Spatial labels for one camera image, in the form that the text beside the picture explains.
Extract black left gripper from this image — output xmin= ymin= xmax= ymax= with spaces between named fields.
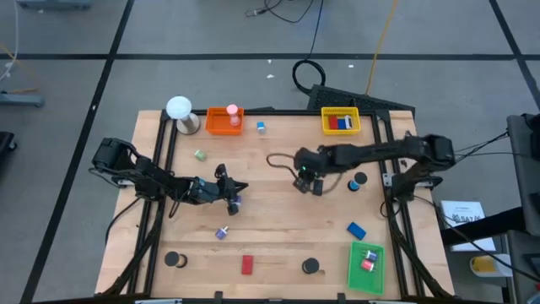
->
xmin=190 ymin=164 xmax=250 ymax=216

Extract pink hourglass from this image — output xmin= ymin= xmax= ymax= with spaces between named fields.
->
xmin=225 ymin=104 xmax=242 ymax=128

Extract yellow plastic basket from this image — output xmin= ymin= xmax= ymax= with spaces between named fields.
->
xmin=321 ymin=106 xmax=362 ymax=136

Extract black hourglass blue sand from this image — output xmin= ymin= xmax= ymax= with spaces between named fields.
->
xmin=347 ymin=171 xmax=369 ymax=193

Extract orange plastic basket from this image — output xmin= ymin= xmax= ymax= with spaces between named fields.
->
xmin=204 ymin=106 xmax=246 ymax=136

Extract black perforated panel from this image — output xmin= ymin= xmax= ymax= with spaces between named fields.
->
xmin=306 ymin=84 xmax=417 ymax=114

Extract white dome lamp metal base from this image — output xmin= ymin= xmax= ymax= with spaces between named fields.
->
xmin=165 ymin=95 xmax=202 ymax=136

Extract green plastic tray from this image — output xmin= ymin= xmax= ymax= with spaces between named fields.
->
xmin=347 ymin=240 xmax=386 ymax=296

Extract white paper label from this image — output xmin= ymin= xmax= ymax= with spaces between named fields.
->
xmin=438 ymin=200 xmax=498 ymax=253

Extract black bar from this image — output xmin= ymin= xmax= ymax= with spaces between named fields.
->
xmin=440 ymin=205 xmax=527 ymax=247

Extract yellow and white container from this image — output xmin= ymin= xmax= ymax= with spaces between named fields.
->
xmin=469 ymin=254 xmax=514 ymax=279

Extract grey equipment cart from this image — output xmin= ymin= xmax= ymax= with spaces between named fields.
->
xmin=505 ymin=112 xmax=540 ymax=304

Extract grey floor stand foot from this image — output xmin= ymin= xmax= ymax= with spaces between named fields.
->
xmin=0 ymin=91 xmax=46 ymax=109

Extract black floor object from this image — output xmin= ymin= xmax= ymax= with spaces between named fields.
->
xmin=0 ymin=131 xmax=19 ymax=164

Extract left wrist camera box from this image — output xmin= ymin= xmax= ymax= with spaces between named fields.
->
xmin=197 ymin=180 xmax=220 ymax=199

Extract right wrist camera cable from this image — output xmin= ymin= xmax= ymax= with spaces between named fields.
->
xmin=265 ymin=152 xmax=343 ymax=196

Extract black aluminium table frame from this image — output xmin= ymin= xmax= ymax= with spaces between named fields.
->
xmin=99 ymin=108 xmax=456 ymax=299

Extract black hanging cable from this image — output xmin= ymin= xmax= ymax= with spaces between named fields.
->
xmin=291 ymin=0 xmax=328 ymax=96
xmin=246 ymin=0 xmax=316 ymax=24

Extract yellow hanging cable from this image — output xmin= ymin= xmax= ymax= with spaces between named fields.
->
xmin=364 ymin=0 xmax=400 ymax=96

